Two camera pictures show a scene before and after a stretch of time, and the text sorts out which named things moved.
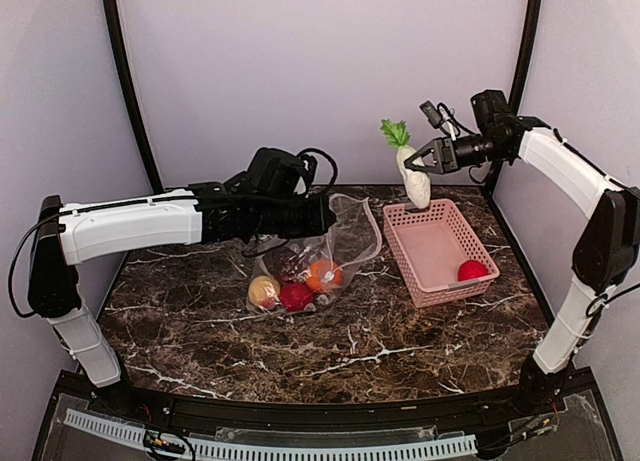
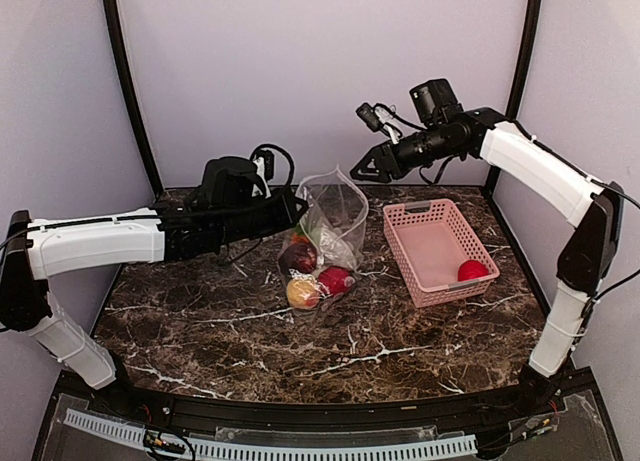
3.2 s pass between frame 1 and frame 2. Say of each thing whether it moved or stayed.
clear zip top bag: moved
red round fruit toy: moved
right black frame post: stayed
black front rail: stayed
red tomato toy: stayed
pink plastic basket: stayed
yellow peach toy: moved
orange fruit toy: moved
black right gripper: moved
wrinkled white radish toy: moved
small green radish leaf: moved
